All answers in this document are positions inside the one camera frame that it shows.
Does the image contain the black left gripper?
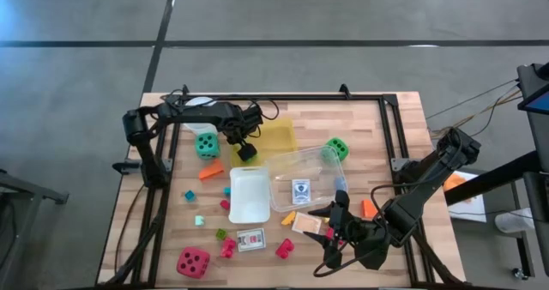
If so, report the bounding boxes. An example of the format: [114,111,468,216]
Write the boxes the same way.
[222,105,265,162]

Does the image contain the orange wedge block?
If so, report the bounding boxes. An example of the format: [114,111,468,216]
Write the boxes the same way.
[198,158,226,181]

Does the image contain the white bucket with face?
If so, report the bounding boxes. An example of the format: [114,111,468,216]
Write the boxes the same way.
[184,96,220,136]

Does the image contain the white paper sheet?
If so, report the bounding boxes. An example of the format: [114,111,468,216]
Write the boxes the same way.
[439,168,488,224]

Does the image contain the yellow cable bundle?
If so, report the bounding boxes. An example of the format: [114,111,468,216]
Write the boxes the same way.
[428,88,525,139]

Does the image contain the black desk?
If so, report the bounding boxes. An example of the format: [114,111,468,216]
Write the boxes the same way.
[443,150,549,235]

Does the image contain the monitor with blue screen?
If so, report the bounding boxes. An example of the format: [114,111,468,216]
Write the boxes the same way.
[516,62,549,115]

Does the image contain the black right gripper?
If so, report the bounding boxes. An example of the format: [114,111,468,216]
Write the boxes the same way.
[302,190,392,270]

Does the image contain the thin black cable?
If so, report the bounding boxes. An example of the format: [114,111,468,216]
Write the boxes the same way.
[425,78,521,120]

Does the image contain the green foam die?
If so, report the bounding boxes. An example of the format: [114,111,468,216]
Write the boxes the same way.
[322,136,350,162]

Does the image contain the orange stepped block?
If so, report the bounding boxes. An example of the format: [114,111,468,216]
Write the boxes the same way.
[360,198,378,220]

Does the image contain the red comb-shaped brick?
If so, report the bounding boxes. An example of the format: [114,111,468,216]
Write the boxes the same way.
[325,227,344,245]

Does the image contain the yellow translucent tray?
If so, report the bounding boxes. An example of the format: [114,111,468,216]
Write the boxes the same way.
[230,118,299,167]

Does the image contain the red foam die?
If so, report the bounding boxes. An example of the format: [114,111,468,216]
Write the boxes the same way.
[176,246,211,280]

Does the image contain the blue playing card deck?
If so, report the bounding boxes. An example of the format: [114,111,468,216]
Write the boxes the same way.
[291,178,312,205]

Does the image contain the red L-shaped brick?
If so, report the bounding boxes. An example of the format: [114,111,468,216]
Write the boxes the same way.
[274,238,296,260]

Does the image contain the black side table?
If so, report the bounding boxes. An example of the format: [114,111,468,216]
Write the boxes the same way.
[0,167,69,290]

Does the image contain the teal foam die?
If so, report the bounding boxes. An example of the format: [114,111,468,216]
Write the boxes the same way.
[195,131,221,160]

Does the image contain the pink-red two-stud brick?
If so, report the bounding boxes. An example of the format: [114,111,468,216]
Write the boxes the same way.
[219,237,238,259]

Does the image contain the clear plastic bin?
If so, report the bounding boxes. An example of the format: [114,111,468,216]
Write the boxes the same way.
[265,145,349,213]

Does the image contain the white rounded object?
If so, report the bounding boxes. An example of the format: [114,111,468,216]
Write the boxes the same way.
[494,207,537,234]

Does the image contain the white plastic bin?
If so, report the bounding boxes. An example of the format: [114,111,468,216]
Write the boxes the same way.
[227,165,272,225]

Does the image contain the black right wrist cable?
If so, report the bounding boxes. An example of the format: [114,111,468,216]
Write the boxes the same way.
[312,182,389,279]

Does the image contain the orange object on paper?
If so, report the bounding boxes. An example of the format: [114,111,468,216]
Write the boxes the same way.
[441,172,473,203]

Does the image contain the red and white card deck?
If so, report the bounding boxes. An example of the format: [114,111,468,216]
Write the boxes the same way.
[236,227,267,252]

